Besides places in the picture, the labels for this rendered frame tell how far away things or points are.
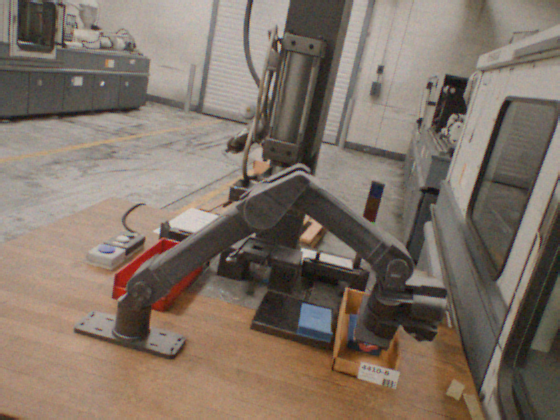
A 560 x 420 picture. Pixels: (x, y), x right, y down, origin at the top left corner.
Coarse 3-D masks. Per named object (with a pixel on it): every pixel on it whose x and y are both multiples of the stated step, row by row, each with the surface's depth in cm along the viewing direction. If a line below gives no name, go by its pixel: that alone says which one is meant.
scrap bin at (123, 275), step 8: (160, 240) 127; (168, 240) 128; (152, 248) 122; (160, 248) 128; (168, 248) 129; (144, 256) 118; (152, 256) 124; (128, 264) 110; (136, 264) 115; (120, 272) 107; (128, 272) 111; (192, 272) 120; (120, 280) 108; (128, 280) 112; (184, 280) 115; (120, 288) 106; (176, 288) 110; (184, 288) 116; (112, 296) 107; (120, 296) 106; (168, 296) 106; (176, 296) 112; (160, 304) 105; (168, 304) 107
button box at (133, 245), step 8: (120, 232) 135; (128, 232) 136; (136, 232) 141; (112, 240) 128; (128, 240) 130; (136, 240) 131; (144, 240) 135; (128, 248) 126; (136, 248) 131; (128, 256) 127
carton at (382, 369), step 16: (352, 304) 120; (336, 336) 105; (336, 352) 97; (352, 352) 105; (384, 352) 107; (336, 368) 97; (352, 368) 97; (368, 368) 96; (384, 368) 96; (384, 384) 96
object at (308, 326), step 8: (304, 304) 117; (304, 312) 113; (312, 312) 114; (320, 312) 115; (328, 312) 115; (304, 320) 109; (312, 320) 110; (320, 320) 111; (328, 320) 112; (304, 328) 102; (312, 328) 102; (320, 328) 108; (328, 328) 108; (304, 336) 104; (312, 336) 104; (320, 336) 103; (328, 336) 102
